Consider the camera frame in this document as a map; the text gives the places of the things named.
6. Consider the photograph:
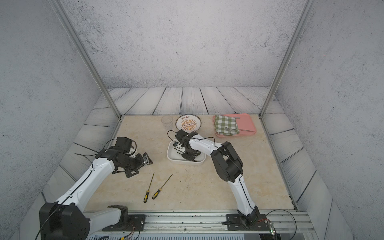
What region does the yellow-black file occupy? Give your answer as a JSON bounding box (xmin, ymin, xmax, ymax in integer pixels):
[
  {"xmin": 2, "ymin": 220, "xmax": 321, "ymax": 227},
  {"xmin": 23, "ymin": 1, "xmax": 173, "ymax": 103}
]
[
  {"xmin": 152, "ymin": 174, "xmax": 173, "ymax": 200},
  {"xmin": 143, "ymin": 173, "xmax": 155, "ymax": 203}
]

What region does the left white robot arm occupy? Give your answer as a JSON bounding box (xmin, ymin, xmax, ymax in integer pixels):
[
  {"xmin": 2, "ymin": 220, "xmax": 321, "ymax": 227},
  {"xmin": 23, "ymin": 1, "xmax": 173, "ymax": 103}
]
[{"xmin": 35, "ymin": 149, "xmax": 153, "ymax": 240}]

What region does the green checkered cloth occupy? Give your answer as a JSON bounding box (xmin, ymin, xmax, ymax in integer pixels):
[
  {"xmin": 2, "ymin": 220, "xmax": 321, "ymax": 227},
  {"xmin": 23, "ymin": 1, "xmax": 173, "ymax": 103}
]
[{"xmin": 214, "ymin": 115, "xmax": 240, "ymax": 136}]

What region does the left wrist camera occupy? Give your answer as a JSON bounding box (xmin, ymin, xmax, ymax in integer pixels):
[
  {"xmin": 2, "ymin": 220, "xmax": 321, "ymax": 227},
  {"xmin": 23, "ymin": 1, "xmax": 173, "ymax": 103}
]
[{"xmin": 114, "ymin": 137, "xmax": 135, "ymax": 155}]

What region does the white rectangular storage box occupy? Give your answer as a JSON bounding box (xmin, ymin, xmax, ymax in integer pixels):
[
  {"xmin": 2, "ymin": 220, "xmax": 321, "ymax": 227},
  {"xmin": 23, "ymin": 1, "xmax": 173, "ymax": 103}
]
[{"xmin": 167, "ymin": 139, "xmax": 207, "ymax": 166}]

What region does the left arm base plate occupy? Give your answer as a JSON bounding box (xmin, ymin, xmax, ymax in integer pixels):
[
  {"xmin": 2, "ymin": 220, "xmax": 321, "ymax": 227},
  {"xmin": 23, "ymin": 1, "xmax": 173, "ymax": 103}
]
[{"xmin": 102, "ymin": 214, "xmax": 146, "ymax": 233}]

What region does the left aluminium frame post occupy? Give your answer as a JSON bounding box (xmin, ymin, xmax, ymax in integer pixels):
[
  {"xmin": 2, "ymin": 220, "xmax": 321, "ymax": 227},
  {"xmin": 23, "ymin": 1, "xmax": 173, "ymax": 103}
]
[{"xmin": 49, "ymin": 0, "xmax": 122, "ymax": 120}]

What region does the aluminium frame post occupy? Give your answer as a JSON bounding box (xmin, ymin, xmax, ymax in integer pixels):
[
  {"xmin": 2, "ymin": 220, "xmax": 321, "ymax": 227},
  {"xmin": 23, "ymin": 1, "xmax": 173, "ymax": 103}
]
[
  {"xmin": 49, "ymin": 0, "xmax": 122, "ymax": 120},
  {"xmin": 259, "ymin": 0, "xmax": 316, "ymax": 119}
]

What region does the right aluminium frame post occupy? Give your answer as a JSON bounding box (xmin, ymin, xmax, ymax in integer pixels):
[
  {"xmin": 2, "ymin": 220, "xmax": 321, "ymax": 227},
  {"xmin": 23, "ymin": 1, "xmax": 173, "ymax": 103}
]
[{"xmin": 259, "ymin": 0, "xmax": 316, "ymax": 119}]

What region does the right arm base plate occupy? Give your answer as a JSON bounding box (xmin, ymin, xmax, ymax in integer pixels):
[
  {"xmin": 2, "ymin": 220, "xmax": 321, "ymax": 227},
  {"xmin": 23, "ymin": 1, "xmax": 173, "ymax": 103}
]
[{"xmin": 222, "ymin": 214, "xmax": 271, "ymax": 231}]

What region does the pink plastic tray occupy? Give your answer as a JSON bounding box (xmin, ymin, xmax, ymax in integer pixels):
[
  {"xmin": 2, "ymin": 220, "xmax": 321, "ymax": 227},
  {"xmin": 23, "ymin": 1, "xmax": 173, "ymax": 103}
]
[{"xmin": 213, "ymin": 113, "xmax": 257, "ymax": 138}]

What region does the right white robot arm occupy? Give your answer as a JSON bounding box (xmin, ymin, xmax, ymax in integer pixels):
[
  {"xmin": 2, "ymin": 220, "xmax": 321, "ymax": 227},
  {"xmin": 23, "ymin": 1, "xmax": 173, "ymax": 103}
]
[{"xmin": 175, "ymin": 130, "xmax": 260, "ymax": 229}]

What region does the round orange patterned plate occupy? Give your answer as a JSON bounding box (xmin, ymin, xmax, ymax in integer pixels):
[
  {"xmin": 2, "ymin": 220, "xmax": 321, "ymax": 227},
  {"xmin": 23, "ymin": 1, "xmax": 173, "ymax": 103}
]
[{"xmin": 175, "ymin": 114, "xmax": 202, "ymax": 133}]

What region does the aluminium front rail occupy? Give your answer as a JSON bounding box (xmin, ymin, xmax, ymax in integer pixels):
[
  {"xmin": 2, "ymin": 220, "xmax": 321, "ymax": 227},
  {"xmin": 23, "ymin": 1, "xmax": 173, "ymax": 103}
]
[{"xmin": 73, "ymin": 210, "xmax": 318, "ymax": 240}]

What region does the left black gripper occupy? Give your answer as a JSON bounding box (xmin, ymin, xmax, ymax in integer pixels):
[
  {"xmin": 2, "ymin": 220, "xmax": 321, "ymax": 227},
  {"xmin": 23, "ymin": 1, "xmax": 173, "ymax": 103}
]
[{"xmin": 119, "ymin": 151, "xmax": 154, "ymax": 177}]

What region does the clear plastic cup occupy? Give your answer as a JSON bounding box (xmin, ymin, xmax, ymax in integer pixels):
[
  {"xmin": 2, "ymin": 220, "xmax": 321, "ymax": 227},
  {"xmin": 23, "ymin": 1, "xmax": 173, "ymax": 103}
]
[{"xmin": 161, "ymin": 116, "xmax": 173, "ymax": 131}]

